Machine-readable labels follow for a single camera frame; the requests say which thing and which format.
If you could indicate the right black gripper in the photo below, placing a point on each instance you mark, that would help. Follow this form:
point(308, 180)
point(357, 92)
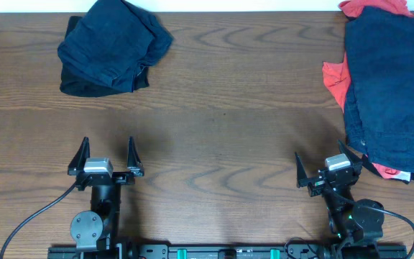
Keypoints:
point(315, 186)

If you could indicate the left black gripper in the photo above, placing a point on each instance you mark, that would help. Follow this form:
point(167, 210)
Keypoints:
point(134, 168)

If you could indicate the navy blue shorts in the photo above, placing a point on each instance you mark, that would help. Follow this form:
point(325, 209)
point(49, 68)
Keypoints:
point(112, 43)

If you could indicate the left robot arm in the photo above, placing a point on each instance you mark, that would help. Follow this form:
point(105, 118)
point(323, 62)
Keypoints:
point(95, 230)

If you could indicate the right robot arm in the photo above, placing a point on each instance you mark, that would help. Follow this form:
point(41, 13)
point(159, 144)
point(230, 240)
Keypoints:
point(357, 223)

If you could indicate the black white garment under pile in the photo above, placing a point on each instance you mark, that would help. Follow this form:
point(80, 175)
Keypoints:
point(387, 173)

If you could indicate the black folded shorts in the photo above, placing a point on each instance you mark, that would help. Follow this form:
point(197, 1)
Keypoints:
point(76, 86)

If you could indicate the navy shorts in pile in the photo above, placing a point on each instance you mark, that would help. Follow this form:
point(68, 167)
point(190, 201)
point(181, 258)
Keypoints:
point(379, 49)

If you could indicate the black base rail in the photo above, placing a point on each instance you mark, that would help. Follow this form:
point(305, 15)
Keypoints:
point(295, 250)

